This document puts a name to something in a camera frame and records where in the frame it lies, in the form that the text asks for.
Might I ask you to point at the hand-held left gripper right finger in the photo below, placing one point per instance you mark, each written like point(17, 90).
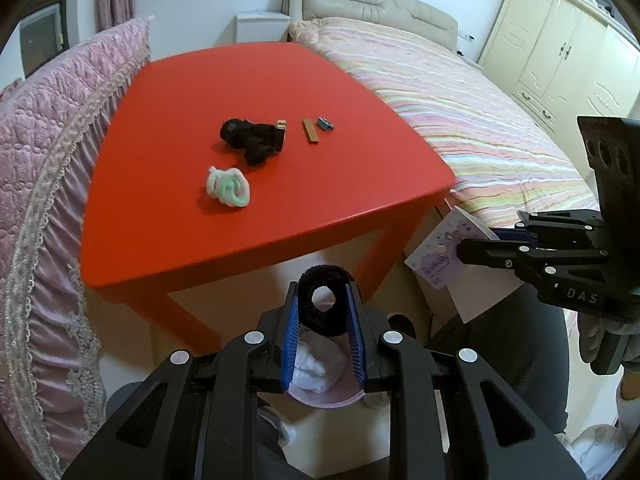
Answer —
point(356, 335)

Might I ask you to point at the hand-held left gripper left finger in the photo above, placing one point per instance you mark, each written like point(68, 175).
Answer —
point(291, 332)

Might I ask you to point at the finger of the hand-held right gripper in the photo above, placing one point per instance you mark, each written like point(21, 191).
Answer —
point(500, 255)
point(510, 235)

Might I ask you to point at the purple printed paper packet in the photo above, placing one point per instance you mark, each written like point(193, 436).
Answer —
point(440, 255)

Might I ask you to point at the pink trash bin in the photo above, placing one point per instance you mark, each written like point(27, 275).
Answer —
point(325, 401)

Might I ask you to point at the green and white sock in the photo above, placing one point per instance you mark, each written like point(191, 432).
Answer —
point(227, 187)

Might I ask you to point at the black cloth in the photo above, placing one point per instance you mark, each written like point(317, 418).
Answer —
point(255, 145)

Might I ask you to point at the brown stick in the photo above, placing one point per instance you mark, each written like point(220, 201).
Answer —
point(310, 131)

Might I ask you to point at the small blue clip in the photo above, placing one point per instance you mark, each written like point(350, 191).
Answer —
point(325, 123)

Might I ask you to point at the person's right hand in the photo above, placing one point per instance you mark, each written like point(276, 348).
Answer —
point(587, 335)

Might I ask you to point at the white crumpled tissue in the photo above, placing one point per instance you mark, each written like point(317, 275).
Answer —
point(315, 365)

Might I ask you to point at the black slipper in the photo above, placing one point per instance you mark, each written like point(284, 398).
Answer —
point(402, 325)

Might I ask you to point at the person's right leg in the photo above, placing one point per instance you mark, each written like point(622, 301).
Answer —
point(520, 360)

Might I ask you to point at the cream wardrobe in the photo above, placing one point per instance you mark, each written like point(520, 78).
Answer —
point(565, 50)

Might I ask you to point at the red table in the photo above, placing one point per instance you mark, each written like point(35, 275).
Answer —
point(300, 200)

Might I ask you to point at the striped pastel blanket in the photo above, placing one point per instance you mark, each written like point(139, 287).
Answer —
point(450, 110)

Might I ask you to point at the white printed cloth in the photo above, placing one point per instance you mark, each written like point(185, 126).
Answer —
point(600, 442)

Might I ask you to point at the beige padded bed headboard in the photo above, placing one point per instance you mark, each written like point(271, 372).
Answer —
point(375, 5)

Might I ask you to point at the pink quilted bed cover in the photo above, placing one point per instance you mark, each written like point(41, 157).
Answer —
point(45, 160)

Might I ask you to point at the white nightstand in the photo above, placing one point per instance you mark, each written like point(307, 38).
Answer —
point(260, 27)

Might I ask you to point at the dark framed window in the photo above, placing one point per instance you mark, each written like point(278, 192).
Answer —
point(42, 35)

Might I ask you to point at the wall socket with black plug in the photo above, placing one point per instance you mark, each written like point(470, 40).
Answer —
point(467, 37)

